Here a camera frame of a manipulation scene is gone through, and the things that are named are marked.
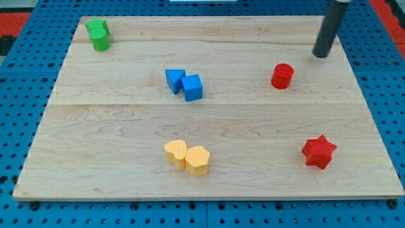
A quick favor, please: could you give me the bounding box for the blue cube block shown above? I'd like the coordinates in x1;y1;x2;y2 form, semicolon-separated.
181;74;203;102

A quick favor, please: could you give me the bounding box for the yellow pentagon block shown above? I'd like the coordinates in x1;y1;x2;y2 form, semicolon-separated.
185;146;210;176

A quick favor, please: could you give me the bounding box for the yellow heart block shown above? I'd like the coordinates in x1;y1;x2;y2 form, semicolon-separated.
164;140;188;169

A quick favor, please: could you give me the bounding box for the blue triangle block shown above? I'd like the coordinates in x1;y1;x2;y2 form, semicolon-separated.
165;69;186;94

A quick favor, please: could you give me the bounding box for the light wooden board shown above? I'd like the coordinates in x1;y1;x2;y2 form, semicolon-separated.
13;16;404;201

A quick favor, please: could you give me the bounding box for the red cylinder block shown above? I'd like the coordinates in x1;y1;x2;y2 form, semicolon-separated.
270;63;294;89

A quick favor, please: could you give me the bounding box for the red star block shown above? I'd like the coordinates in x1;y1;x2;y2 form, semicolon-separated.
302;135;337;170

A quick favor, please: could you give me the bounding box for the green cylinder block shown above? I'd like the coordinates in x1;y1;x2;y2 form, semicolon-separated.
89;28;110;51

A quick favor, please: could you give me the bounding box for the green star block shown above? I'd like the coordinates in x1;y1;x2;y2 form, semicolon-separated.
85;18;110;35

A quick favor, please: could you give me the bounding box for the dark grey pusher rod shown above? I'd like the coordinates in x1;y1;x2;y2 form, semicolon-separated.
312;0;351;58

